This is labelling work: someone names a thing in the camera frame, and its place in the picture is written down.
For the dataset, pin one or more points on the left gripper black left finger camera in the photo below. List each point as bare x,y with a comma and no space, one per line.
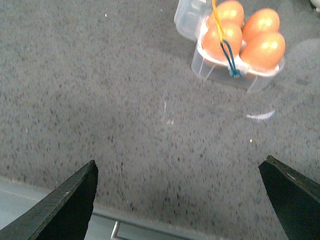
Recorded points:
64,214

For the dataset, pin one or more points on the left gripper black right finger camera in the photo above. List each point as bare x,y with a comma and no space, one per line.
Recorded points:
294,197

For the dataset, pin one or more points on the brown egg carried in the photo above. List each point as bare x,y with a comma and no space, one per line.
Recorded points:
264,52

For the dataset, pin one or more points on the brown egg front left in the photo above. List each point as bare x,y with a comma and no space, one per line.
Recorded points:
211,40

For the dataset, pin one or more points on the brown egg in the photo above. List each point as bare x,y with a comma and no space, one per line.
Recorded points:
211,40
229,10
263,21

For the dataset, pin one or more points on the brown egg back right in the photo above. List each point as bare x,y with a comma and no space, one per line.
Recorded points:
263,21

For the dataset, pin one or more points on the brown egg back left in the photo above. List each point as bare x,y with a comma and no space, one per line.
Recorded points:
229,10

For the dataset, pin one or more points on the clear plastic egg box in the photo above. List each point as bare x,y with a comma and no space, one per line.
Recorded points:
190,20

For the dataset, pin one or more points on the blue rubber band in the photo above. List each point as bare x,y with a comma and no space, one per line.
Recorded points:
227,50

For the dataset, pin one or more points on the yellow rubber band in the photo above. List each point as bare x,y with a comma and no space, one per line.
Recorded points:
218,21

